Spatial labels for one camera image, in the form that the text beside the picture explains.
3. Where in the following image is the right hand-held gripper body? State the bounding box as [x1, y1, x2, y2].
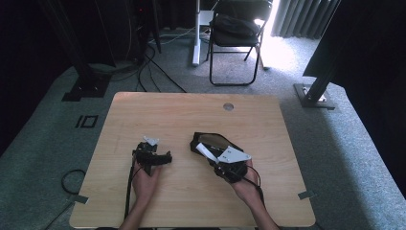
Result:
[214, 146, 253, 184]

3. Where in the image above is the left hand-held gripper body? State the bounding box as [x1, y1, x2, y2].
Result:
[132, 135, 160, 177]

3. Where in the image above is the black zipper pouch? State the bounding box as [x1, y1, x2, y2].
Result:
[190, 131, 247, 168]

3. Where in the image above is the white stick-shaped object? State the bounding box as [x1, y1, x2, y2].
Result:
[194, 142, 220, 163]

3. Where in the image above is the person's right hand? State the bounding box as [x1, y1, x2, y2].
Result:
[229, 159, 266, 206]

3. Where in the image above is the person's left hand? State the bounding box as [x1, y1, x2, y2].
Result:
[131, 162, 163, 206]

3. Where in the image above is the grey tape piece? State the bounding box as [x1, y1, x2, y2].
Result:
[68, 194, 90, 205]
[297, 190, 317, 201]

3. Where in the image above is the black metal stand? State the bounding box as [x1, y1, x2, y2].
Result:
[293, 0, 365, 111]
[37, 0, 112, 103]

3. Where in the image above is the black folding chair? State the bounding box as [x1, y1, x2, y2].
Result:
[208, 0, 275, 87]

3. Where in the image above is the white desk leg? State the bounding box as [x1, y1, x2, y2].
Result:
[192, 0, 214, 67]

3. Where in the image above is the black bag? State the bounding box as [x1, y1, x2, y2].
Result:
[211, 13, 261, 40]

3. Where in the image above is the grey curtain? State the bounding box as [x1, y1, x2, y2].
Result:
[271, 0, 341, 40]

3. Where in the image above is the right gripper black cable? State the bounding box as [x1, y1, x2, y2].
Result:
[237, 166, 266, 205]

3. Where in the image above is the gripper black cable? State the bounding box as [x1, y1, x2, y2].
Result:
[237, 166, 266, 205]
[124, 157, 137, 219]

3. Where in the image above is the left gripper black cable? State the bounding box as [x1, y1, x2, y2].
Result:
[124, 157, 137, 219]

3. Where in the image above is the long black floor cable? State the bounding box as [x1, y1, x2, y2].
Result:
[136, 47, 188, 94]

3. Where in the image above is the looped black floor cable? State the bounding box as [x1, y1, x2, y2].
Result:
[60, 169, 87, 196]

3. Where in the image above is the white floor cable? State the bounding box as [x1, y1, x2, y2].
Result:
[148, 26, 196, 46]

